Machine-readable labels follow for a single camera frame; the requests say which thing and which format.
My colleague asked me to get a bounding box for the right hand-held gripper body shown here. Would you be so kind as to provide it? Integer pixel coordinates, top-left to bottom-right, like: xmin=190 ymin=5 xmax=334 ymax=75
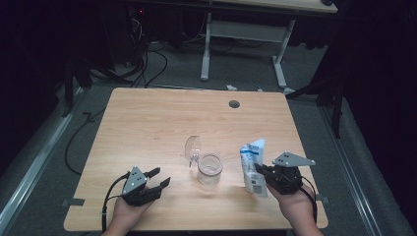
xmin=264 ymin=150 xmax=317 ymax=195

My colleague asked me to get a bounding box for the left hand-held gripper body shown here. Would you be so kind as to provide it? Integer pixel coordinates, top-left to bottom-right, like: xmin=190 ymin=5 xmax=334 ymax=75
xmin=121 ymin=165 xmax=162 ymax=207

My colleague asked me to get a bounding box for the white and blue pouch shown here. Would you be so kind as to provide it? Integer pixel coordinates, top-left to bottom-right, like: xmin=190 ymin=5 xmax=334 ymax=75
xmin=239 ymin=138 xmax=268 ymax=198

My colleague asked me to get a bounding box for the clear glass jar with lid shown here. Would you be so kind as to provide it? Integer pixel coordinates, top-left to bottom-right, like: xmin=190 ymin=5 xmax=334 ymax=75
xmin=184 ymin=135 xmax=224 ymax=187

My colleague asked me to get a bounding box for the person's left hand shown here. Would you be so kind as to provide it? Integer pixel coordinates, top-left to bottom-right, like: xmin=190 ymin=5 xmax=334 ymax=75
xmin=111 ymin=197 xmax=155 ymax=228

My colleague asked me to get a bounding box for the person's right hand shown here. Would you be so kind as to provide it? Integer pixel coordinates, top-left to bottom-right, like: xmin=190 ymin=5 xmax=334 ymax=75
xmin=267 ymin=182 xmax=318 ymax=228

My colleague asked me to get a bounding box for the black stand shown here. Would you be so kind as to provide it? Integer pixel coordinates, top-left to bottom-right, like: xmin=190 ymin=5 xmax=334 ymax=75
xmin=284 ymin=73 xmax=346 ymax=139
xmin=60 ymin=53 xmax=94 ymax=118

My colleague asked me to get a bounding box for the white metal desk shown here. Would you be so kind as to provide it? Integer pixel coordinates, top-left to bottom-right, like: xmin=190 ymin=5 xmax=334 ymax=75
xmin=200 ymin=0 xmax=338 ymax=89

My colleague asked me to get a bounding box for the left hand-held gripper cable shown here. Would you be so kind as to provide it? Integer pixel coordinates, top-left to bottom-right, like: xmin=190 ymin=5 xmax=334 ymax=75
xmin=101 ymin=170 xmax=131 ymax=234

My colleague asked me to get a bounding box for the hand-held gripper cable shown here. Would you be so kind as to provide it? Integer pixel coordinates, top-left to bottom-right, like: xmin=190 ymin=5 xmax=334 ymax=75
xmin=101 ymin=170 xmax=131 ymax=234
xmin=299 ymin=176 xmax=320 ymax=224

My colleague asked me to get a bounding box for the right hand-held gripper cable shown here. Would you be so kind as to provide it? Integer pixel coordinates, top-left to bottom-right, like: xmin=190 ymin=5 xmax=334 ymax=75
xmin=299 ymin=176 xmax=320 ymax=224

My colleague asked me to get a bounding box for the metal floor rail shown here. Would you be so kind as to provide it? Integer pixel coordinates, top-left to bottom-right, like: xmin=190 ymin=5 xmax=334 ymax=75
xmin=0 ymin=87 xmax=89 ymax=230
xmin=319 ymin=104 xmax=384 ymax=236

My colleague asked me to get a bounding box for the thin black floor cable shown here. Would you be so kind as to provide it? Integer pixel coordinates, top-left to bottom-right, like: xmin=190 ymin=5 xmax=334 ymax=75
xmin=64 ymin=107 xmax=107 ymax=176

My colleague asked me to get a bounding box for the bundle of black cables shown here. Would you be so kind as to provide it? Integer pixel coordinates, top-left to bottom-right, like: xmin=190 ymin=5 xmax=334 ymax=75
xmin=88 ymin=18 xmax=169 ymax=89

